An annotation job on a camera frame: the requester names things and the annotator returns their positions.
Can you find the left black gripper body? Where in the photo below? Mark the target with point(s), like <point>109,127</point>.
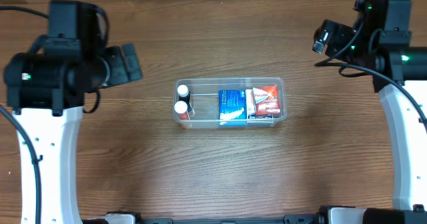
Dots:
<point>125,64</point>

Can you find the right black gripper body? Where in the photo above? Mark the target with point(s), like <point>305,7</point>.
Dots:
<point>329,36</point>

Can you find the dark bottle white cap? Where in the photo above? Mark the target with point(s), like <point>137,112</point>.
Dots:
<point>184,94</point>

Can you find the orange bottle white cap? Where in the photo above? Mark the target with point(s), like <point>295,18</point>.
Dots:
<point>181,109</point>

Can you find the red Panadol box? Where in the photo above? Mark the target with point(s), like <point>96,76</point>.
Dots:
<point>266,100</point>

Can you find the blue Vicks lozenges box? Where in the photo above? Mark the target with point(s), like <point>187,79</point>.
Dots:
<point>232,107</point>

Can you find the white blue Hansaplast box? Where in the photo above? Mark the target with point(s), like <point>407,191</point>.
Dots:
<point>250,104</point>

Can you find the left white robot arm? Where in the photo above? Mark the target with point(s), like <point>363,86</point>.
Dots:
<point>46,88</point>

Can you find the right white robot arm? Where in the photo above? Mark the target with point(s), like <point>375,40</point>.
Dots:
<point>378,45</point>

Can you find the clear plastic container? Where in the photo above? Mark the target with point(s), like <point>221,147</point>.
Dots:
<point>205,100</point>

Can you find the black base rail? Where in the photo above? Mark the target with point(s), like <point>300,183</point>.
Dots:
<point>136,218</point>

